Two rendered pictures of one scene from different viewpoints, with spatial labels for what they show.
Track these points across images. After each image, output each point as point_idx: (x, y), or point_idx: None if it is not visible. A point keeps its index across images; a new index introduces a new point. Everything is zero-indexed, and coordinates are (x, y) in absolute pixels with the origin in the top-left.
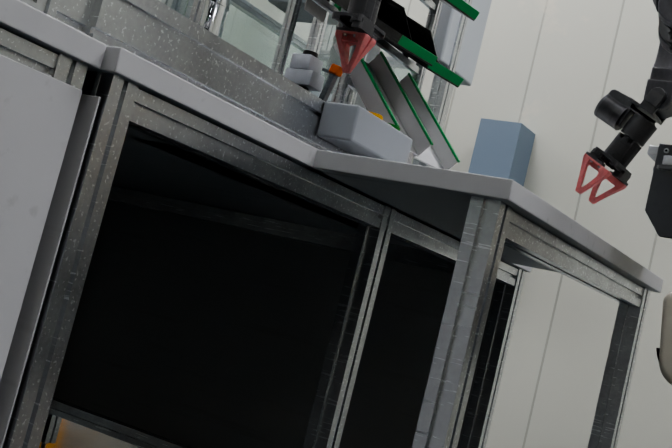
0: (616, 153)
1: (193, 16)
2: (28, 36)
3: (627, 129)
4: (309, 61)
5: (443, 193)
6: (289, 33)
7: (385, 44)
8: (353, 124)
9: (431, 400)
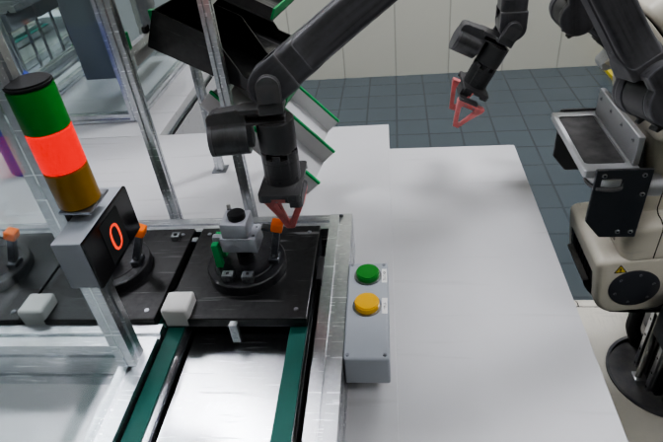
0: (479, 84)
1: (112, 305)
2: None
3: (486, 61)
4: (246, 232)
5: None
6: (147, 114)
7: None
8: (388, 373)
9: None
